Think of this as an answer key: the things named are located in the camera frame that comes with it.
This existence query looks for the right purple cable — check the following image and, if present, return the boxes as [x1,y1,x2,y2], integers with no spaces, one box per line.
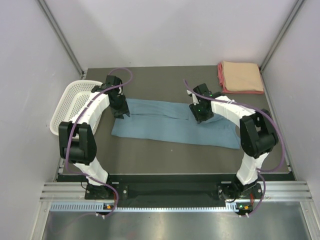
[183,79,286,218]

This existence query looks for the aluminium corner post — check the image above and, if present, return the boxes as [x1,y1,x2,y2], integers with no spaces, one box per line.
[259,0,307,74]
[35,0,85,77]

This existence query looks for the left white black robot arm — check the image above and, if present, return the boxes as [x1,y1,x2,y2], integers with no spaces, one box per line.
[58,75,130,199]

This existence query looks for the white perforated plastic basket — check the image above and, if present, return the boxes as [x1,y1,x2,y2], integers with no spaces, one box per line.
[49,80,110,136]

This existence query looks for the right aluminium corner post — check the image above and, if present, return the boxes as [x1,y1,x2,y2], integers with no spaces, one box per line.
[259,0,307,74]

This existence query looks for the folded peach t shirt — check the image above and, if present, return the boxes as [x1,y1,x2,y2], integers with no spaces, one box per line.
[220,60,264,92]

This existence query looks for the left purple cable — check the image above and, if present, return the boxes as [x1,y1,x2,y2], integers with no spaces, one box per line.
[65,67,134,218]

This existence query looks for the left aluminium corner post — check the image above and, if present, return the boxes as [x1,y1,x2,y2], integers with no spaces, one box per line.
[35,0,85,77]

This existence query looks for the blue t shirt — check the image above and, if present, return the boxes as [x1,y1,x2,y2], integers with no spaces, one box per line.
[111,98,240,150]

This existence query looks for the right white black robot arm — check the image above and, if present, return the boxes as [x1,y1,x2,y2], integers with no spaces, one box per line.
[186,83,279,200]

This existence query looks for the folded pink t shirt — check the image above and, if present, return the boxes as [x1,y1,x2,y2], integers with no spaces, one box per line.
[216,61,265,95]

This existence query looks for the purple cable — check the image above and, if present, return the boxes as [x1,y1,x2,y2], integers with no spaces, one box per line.
[183,79,286,218]
[65,67,134,218]

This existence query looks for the slotted grey cable duct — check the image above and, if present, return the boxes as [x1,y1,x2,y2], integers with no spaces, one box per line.
[50,202,251,213]

